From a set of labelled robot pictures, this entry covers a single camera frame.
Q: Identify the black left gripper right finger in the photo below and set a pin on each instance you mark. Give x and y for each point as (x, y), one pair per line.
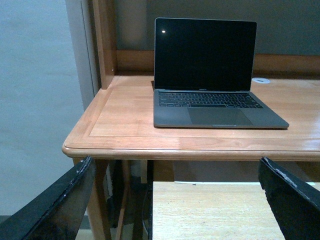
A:
(294, 203)

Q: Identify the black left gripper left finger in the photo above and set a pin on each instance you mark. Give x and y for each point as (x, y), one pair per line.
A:
(57, 213)

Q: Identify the wooden pull-out keyboard tray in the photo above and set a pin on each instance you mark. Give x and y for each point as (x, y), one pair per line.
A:
(234, 211)

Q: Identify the wooden desk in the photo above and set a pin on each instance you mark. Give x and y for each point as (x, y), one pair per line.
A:
(118, 123)

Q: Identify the grey open laptop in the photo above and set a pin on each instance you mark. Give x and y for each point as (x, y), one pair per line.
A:
(203, 73)

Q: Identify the white cable grommet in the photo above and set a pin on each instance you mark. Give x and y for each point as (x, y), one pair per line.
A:
(261, 80)

